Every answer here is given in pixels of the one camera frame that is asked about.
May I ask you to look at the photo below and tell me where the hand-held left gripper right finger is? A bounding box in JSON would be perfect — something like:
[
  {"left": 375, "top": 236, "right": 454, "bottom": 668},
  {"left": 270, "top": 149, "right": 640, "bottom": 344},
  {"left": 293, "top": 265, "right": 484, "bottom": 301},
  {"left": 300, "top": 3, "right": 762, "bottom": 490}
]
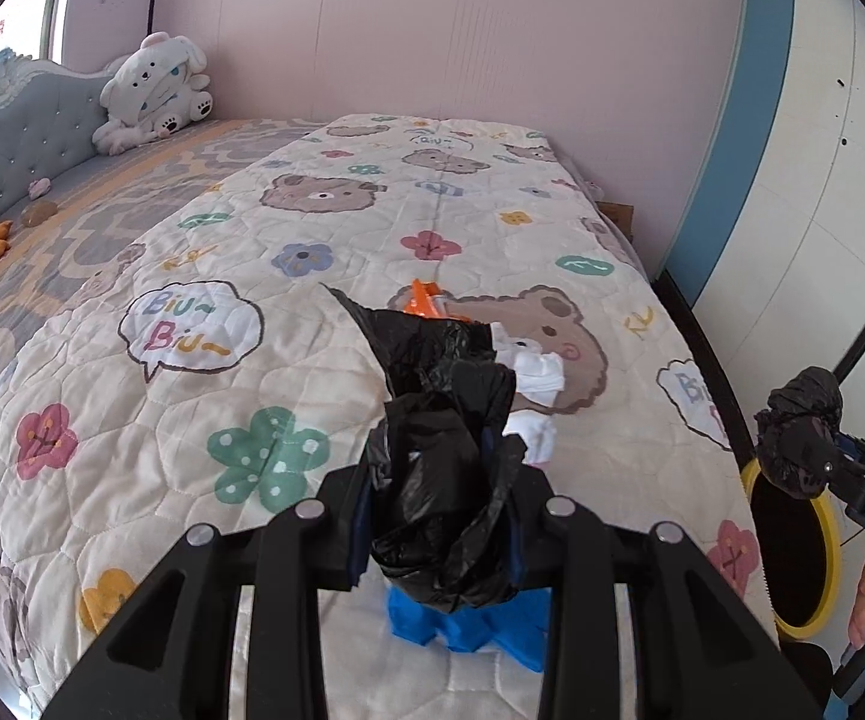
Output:
[{"left": 507, "top": 454, "right": 827, "bottom": 720}]

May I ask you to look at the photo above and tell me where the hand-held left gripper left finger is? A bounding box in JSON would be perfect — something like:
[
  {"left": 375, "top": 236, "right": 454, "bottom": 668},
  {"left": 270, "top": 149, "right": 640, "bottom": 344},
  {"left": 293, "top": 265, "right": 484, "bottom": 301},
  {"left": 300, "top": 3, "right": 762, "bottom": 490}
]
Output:
[{"left": 42, "top": 465, "right": 373, "bottom": 720}]

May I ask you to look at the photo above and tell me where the black plastic bag purple print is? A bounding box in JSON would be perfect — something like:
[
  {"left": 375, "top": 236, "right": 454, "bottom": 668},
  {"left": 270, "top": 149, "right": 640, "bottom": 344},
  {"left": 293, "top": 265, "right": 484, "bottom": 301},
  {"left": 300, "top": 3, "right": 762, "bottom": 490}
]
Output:
[{"left": 753, "top": 366, "right": 846, "bottom": 500}]

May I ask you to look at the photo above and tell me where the yellow rimmed trash bin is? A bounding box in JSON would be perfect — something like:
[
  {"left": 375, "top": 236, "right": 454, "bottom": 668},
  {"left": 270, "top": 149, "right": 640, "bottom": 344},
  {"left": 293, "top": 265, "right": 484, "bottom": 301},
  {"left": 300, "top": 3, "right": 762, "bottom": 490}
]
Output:
[{"left": 740, "top": 457, "right": 843, "bottom": 642}]

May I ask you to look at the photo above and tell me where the plain black plastic bag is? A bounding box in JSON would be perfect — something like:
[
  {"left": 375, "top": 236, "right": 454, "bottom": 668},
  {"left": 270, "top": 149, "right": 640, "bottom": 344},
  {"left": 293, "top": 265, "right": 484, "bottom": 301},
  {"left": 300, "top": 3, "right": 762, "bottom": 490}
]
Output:
[{"left": 325, "top": 283, "right": 529, "bottom": 612}]

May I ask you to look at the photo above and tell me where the white sock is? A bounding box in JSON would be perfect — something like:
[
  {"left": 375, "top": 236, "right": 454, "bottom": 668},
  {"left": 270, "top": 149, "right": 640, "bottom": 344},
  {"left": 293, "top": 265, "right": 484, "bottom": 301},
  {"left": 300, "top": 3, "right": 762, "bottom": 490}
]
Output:
[{"left": 490, "top": 322, "right": 568, "bottom": 412}]

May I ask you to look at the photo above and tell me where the orange snack wrapper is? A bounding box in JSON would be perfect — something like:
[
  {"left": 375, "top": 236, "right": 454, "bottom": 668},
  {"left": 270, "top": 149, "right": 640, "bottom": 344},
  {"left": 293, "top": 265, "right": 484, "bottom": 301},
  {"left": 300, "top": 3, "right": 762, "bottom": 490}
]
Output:
[{"left": 402, "top": 279, "right": 472, "bottom": 325}]

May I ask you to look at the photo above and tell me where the white and blue wardrobe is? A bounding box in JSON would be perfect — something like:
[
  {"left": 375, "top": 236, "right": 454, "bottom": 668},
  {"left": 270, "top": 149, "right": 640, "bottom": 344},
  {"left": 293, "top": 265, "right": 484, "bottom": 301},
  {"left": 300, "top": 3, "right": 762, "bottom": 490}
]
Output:
[{"left": 661, "top": 0, "right": 865, "bottom": 481}]

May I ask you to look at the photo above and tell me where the bear and flower printed quilt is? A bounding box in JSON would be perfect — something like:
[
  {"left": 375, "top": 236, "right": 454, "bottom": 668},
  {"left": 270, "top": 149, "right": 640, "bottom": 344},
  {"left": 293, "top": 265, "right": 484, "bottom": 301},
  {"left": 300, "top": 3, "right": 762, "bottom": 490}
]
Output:
[{"left": 0, "top": 112, "right": 782, "bottom": 720}]

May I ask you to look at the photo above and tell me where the closed cardboard box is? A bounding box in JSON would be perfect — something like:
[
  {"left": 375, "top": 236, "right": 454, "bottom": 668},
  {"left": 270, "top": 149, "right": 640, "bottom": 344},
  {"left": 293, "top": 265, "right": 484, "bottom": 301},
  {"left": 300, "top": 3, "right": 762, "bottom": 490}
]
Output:
[{"left": 597, "top": 199, "right": 636, "bottom": 241}]

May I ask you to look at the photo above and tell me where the grey orange patterned bed sheet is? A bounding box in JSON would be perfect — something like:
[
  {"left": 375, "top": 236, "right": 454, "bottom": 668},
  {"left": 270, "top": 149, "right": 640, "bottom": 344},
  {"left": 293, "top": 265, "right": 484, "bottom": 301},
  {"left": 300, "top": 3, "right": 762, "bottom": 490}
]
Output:
[{"left": 0, "top": 116, "right": 328, "bottom": 466}]

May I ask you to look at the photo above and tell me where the white bear plush toy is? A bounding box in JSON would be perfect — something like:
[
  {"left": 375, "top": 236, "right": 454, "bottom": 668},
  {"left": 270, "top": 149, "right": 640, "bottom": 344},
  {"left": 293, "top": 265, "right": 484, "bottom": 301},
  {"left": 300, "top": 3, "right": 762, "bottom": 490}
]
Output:
[{"left": 93, "top": 31, "right": 215, "bottom": 155}]

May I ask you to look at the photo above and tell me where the grey tufted bed headboard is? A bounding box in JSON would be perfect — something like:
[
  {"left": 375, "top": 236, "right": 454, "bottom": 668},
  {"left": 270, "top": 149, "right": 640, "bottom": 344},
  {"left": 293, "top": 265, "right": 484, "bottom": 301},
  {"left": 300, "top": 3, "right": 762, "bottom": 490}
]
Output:
[{"left": 0, "top": 49, "right": 114, "bottom": 215}]

